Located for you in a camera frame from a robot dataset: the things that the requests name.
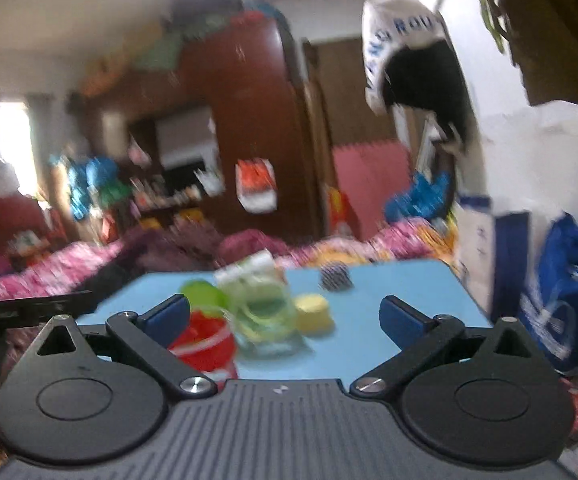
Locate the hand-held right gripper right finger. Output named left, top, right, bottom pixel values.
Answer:
left=350, top=296, right=546, bottom=402

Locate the pink floral blanket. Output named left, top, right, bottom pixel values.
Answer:
left=0, top=217, right=462, bottom=306

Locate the white appliance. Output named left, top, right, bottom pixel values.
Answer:
left=155, top=109, right=220, bottom=172

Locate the clear plastic cup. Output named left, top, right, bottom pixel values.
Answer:
left=215, top=249, right=310, bottom=357

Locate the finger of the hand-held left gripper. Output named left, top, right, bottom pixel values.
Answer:
left=0, top=290, right=94, bottom=327

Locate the white helmet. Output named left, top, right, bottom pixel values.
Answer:
left=361, top=0, right=476, bottom=147

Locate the black checkered small cup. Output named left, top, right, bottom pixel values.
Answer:
left=320, top=263, right=352, bottom=292

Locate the blue plastic bag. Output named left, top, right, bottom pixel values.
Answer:
left=385, top=169, right=456, bottom=223

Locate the brown wooden wardrobe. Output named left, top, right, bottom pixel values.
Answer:
left=71, top=12, right=326, bottom=246

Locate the pink foam mat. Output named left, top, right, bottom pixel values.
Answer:
left=332, top=141, right=413, bottom=242

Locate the red and white hanging bag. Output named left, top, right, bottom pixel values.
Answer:
left=235, top=157, right=278, bottom=214

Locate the blue shopping bag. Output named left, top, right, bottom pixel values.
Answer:
left=515, top=212, right=578, bottom=377

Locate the yellow cup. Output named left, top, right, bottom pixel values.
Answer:
left=294, top=293, right=338, bottom=336

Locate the green cup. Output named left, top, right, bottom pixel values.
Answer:
left=179, top=280, right=230, bottom=317

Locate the red cup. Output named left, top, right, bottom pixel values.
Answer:
left=168, top=309, right=240, bottom=382

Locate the white and blue paper bag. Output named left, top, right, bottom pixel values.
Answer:
left=455, top=194, right=532, bottom=322

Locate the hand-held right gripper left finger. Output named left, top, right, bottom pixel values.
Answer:
left=35, top=294, right=218, bottom=401

